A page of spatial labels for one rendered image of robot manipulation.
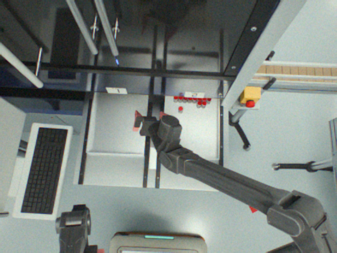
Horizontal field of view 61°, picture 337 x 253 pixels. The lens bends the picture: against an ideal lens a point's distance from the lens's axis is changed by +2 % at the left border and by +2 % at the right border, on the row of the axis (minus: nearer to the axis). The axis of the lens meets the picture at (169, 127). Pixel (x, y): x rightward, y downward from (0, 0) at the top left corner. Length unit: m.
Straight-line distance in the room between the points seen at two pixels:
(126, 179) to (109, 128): 0.25
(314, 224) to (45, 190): 1.13
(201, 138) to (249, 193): 0.67
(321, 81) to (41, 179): 1.39
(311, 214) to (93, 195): 1.78
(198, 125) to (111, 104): 0.43
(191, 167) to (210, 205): 1.40
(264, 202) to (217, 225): 1.53
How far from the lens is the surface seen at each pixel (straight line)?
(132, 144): 1.31
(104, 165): 1.32
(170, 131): 0.83
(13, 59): 0.99
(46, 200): 1.43
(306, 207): 0.65
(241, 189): 0.71
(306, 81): 1.51
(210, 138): 1.33
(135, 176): 1.29
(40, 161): 1.47
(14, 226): 2.41
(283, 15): 0.80
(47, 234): 2.32
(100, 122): 1.36
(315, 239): 0.64
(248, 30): 0.84
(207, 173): 0.76
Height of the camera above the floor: 2.16
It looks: 75 degrees down
